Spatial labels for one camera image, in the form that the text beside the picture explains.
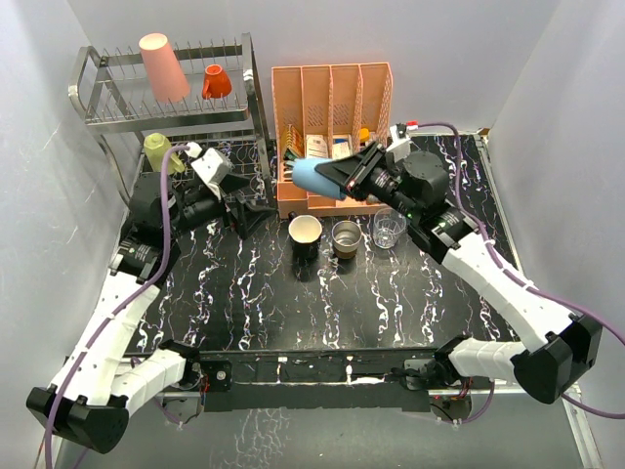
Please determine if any white barcode card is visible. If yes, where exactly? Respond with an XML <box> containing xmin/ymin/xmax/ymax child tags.
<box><xmin>306</xmin><ymin>135</ymin><xmax>329</xmax><ymax>158</ymax></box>

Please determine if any light green mug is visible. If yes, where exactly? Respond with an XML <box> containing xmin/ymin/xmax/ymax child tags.
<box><xmin>143</xmin><ymin>133</ymin><xmax>186</xmax><ymax>175</ymax></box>

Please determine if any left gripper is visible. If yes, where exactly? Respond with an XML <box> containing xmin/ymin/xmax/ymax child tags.
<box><xmin>163</xmin><ymin>172</ymin><xmax>273</xmax><ymax>239</ymax></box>

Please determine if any blue plastic cup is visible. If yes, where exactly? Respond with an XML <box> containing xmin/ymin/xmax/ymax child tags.
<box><xmin>291</xmin><ymin>157</ymin><xmax>347</xmax><ymax>200</ymax></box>

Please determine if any tall pink cup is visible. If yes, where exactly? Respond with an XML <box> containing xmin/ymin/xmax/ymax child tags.
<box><xmin>139</xmin><ymin>32</ymin><xmax>190</xmax><ymax>104</ymax></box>

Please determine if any black mug white inside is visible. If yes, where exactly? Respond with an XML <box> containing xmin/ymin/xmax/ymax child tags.
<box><xmin>288</xmin><ymin>212</ymin><xmax>323</xmax><ymax>261</ymax></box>

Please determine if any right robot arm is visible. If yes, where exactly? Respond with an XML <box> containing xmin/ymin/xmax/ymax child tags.
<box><xmin>314</xmin><ymin>144</ymin><xmax>603</xmax><ymax>404</ymax></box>

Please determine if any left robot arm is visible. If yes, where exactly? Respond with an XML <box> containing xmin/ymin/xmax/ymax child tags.
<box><xmin>26</xmin><ymin>172</ymin><xmax>272</xmax><ymax>458</ymax></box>

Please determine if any orange booklet stack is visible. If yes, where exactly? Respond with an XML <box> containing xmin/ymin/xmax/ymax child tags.
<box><xmin>280</xmin><ymin>124</ymin><xmax>305</xmax><ymax>161</ymax></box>

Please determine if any clear faceted glass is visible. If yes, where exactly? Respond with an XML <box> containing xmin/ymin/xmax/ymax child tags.
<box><xmin>372</xmin><ymin>208</ymin><xmax>407</xmax><ymax>249</ymax></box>

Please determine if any peach plastic desk organizer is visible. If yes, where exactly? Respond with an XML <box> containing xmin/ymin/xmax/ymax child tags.
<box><xmin>271</xmin><ymin>63</ymin><xmax>394</xmax><ymax>219</ymax></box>

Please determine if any aluminium rail frame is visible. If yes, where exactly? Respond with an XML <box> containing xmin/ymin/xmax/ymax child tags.
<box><xmin>36</xmin><ymin>354</ymin><xmax>604</xmax><ymax>469</ymax></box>

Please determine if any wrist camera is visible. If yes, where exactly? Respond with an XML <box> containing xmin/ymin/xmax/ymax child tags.
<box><xmin>387</xmin><ymin>120</ymin><xmax>419</xmax><ymax>162</ymax></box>
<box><xmin>186</xmin><ymin>142</ymin><xmax>232</xmax><ymax>200</ymax></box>

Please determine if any steel two-tier dish rack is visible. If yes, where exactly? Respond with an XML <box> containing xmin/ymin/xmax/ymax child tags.
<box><xmin>68</xmin><ymin>33</ymin><xmax>276</xmax><ymax>205</ymax></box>

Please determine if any yellow capped bottle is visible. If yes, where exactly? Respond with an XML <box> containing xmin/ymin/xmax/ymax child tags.
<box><xmin>359</xmin><ymin>127</ymin><xmax>370</xmax><ymax>144</ymax></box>

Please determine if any green white medicine box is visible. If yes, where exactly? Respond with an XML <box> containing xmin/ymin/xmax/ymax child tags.
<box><xmin>332</xmin><ymin>138</ymin><xmax>353</xmax><ymax>159</ymax></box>

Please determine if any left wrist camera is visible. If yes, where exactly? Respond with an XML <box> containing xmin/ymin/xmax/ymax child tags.
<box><xmin>186</xmin><ymin>142</ymin><xmax>232</xmax><ymax>200</ymax></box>

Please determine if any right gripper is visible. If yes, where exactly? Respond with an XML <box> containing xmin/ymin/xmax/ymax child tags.
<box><xmin>314</xmin><ymin>143</ymin><xmax>419</xmax><ymax>222</ymax></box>

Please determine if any cream and brown tumbler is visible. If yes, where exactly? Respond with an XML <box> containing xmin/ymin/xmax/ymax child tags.
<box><xmin>331</xmin><ymin>220</ymin><xmax>362</xmax><ymax>260</ymax></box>

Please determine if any orange ceramic mug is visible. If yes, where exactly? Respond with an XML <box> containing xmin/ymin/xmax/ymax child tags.
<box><xmin>201</xmin><ymin>64</ymin><xmax>232</xmax><ymax>100</ymax></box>

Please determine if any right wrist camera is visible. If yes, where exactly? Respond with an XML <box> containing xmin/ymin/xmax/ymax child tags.
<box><xmin>387</xmin><ymin>120</ymin><xmax>419</xmax><ymax>162</ymax></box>

